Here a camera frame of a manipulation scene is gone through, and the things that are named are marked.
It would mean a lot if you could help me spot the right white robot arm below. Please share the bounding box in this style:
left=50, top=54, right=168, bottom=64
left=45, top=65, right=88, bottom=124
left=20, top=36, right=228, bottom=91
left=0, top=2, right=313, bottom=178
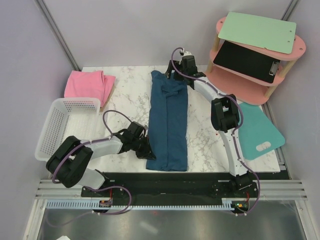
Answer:
left=165, top=56, right=249, bottom=178

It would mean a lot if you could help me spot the white cable duct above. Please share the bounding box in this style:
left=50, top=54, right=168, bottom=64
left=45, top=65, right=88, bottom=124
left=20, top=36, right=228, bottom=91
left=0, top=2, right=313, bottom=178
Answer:
left=45, top=199, right=234, bottom=211

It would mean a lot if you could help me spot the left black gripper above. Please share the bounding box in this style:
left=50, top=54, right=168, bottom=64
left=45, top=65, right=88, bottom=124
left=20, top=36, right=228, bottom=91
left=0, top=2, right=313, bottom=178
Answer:
left=131, top=135, right=156, bottom=160

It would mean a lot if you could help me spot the pink three tier shelf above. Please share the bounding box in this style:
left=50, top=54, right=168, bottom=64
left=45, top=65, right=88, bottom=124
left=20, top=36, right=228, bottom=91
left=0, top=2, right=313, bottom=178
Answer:
left=205, top=17, right=307, bottom=105

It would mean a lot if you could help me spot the black clipboard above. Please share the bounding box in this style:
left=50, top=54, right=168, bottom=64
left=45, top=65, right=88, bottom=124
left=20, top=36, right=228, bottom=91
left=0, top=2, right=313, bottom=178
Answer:
left=213, top=41, right=280, bottom=84

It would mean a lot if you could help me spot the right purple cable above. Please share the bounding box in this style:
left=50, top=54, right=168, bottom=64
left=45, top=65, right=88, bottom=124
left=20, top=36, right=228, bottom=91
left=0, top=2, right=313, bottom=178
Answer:
left=171, top=47, right=261, bottom=201

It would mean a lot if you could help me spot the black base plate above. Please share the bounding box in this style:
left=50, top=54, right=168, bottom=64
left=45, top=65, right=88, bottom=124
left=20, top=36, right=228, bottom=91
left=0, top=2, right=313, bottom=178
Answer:
left=80, top=171, right=260, bottom=201

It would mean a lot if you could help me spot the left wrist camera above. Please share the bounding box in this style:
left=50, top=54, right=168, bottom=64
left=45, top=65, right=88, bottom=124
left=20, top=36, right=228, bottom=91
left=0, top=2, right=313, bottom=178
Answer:
left=127, top=121, right=147, bottom=139

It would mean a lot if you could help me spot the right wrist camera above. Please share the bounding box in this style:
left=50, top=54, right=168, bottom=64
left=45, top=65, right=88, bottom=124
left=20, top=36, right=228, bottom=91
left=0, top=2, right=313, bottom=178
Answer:
left=180, top=50, right=198, bottom=75

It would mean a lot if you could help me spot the purple cable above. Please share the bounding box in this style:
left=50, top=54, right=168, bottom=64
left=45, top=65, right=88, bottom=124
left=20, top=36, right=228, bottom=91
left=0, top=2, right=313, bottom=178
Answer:
left=171, top=47, right=261, bottom=201
left=51, top=109, right=136, bottom=185

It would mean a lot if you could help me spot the green clipboard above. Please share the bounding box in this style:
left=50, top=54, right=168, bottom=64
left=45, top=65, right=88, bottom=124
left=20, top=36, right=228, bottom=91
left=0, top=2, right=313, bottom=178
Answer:
left=218, top=12, right=297, bottom=54

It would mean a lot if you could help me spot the pink t shirt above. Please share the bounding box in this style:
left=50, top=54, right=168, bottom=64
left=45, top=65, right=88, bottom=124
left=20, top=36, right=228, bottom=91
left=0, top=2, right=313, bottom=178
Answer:
left=64, top=70, right=116, bottom=111

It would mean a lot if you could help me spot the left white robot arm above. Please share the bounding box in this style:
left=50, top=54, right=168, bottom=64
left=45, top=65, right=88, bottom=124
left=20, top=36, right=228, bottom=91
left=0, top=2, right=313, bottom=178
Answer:
left=46, top=129, right=156, bottom=197

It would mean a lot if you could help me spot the blue t shirt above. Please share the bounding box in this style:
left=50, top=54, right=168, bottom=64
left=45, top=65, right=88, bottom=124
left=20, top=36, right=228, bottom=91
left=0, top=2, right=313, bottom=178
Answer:
left=146, top=70, right=188, bottom=172

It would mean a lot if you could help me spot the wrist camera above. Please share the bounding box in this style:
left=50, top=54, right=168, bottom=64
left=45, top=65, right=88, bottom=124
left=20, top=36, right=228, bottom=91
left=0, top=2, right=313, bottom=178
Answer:
left=180, top=50, right=198, bottom=75
left=127, top=121, right=147, bottom=139

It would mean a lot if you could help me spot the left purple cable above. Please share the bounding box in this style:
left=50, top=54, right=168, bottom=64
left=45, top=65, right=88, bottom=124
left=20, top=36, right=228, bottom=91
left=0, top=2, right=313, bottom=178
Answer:
left=51, top=109, right=136, bottom=185

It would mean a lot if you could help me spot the teal cutting board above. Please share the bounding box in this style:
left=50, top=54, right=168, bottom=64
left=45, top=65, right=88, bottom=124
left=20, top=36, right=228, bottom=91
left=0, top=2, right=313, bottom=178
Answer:
left=238, top=102, right=286, bottom=161

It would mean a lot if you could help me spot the white plastic basket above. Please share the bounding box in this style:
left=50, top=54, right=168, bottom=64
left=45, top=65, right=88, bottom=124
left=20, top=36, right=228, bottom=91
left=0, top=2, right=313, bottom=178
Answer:
left=34, top=97, right=101, bottom=162

